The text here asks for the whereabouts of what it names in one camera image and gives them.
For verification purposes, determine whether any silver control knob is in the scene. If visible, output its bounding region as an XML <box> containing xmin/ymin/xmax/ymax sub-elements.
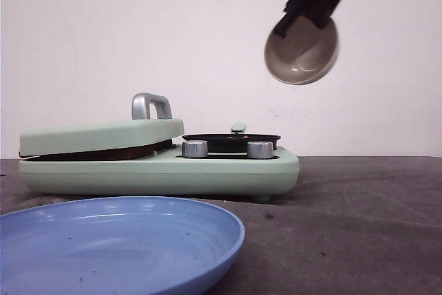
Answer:
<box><xmin>182</xmin><ymin>140</ymin><xmax>209</xmax><ymax>158</ymax></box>
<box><xmin>247</xmin><ymin>141</ymin><xmax>273</xmax><ymax>160</ymax></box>

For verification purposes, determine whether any mint green breakfast maker lid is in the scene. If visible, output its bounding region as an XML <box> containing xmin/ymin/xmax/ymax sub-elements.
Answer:
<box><xmin>19</xmin><ymin>93</ymin><xmax>184</xmax><ymax>158</ymax></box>

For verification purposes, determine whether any silver left control knob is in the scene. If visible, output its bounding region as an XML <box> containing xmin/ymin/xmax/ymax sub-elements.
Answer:
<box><xmin>182</xmin><ymin>140</ymin><xmax>209</xmax><ymax>158</ymax></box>

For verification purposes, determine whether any mint green breakfast maker base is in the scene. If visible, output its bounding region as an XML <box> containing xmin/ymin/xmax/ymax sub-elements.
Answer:
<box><xmin>19</xmin><ymin>146</ymin><xmax>300</xmax><ymax>197</ymax></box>

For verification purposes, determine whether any silver right control knob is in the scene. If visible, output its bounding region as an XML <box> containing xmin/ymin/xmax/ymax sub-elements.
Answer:
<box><xmin>247</xmin><ymin>141</ymin><xmax>273</xmax><ymax>160</ymax></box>

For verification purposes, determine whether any black round frying pan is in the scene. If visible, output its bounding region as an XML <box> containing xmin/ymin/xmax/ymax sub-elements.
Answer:
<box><xmin>182</xmin><ymin>122</ymin><xmax>281</xmax><ymax>153</ymax></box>

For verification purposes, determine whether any blue plastic plate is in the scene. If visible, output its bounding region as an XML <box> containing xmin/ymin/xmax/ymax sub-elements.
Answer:
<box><xmin>1</xmin><ymin>196</ymin><xmax>245</xmax><ymax>294</ymax></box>

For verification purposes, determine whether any beige ribbed bowl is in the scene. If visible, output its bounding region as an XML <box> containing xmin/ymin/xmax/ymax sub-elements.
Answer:
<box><xmin>264</xmin><ymin>17</ymin><xmax>339</xmax><ymax>86</ymax></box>

